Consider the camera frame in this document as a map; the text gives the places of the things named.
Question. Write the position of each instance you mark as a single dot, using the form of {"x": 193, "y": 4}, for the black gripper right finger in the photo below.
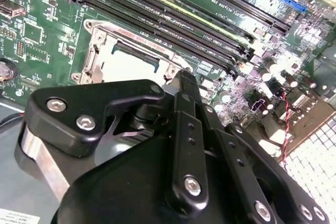
{"x": 233, "y": 150}

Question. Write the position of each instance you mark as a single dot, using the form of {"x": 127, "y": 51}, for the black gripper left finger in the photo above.
{"x": 78, "y": 103}

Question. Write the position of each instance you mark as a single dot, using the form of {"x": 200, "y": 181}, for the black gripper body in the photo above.
{"x": 118, "y": 195}

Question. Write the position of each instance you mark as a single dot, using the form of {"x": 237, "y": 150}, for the silver CPU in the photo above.
{"x": 131, "y": 64}

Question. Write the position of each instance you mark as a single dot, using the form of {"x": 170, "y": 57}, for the metal socket cover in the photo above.
{"x": 147, "y": 41}

